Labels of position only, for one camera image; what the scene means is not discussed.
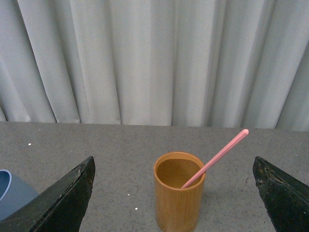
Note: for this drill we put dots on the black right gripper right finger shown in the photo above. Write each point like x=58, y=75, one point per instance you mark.
x=286, y=199

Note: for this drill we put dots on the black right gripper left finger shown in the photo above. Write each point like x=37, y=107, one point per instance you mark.
x=60, y=208

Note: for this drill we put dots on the pink chopstick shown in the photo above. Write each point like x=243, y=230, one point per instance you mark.
x=237, y=139

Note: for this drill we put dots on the blue plastic cup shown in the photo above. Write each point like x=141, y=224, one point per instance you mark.
x=14, y=193

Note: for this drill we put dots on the bamboo chopstick holder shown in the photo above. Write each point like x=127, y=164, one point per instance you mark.
x=176, y=208

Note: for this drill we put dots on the white pleated curtain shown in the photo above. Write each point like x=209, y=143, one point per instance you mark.
x=214, y=63

